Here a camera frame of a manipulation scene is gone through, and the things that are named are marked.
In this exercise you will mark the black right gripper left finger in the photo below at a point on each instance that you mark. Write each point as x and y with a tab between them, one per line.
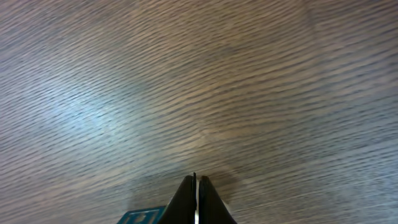
183	205

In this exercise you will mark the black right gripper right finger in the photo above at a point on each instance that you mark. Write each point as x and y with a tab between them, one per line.
211	209

